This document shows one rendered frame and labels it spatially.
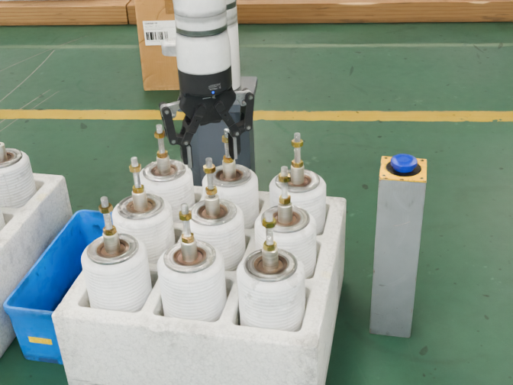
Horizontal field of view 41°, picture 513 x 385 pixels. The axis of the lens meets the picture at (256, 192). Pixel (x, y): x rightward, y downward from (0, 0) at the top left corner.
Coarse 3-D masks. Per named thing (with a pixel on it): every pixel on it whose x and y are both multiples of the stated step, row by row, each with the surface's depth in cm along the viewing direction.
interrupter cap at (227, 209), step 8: (224, 200) 111; (192, 208) 110; (200, 208) 110; (224, 208) 110; (232, 208) 110; (192, 216) 108; (200, 216) 108; (208, 216) 108; (216, 216) 108; (224, 216) 107; (232, 216) 107; (200, 224) 106; (208, 224) 106; (216, 224) 106
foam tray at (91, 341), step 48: (336, 240) 114; (336, 288) 118; (96, 336) 101; (144, 336) 98; (192, 336) 96; (240, 336) 95; (288, 336) 95; (96, 384) 106; (144, 384) 104; (192, 384) 102; (240, 384) 99; (288, 384) 97
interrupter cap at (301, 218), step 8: (272, 208) 109; (296, 208) 109; (264, 216) 107; (296, 216) 107; (304, 216) 107; (280, 224) 106; (288, 224) 106; (296, 224) 105; (304, 224) 105; (280, 232) 104; (288, 232) 103
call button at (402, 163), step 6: (396, 156) 106; (402, 156) 106; (408, 156) 106; (396, 162) 105; (402, 162) 105; (408, 162) 105; (414, 162) 105; (396, 168) 105; (402, 168) 104; (408, 168) 104; (414, 168) 105
